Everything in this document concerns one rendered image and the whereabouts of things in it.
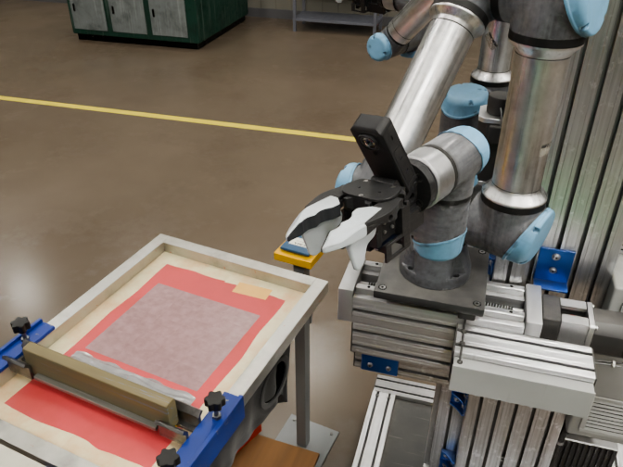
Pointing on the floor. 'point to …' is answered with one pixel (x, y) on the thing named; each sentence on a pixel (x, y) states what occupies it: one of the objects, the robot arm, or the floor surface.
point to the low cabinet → (156, 20)
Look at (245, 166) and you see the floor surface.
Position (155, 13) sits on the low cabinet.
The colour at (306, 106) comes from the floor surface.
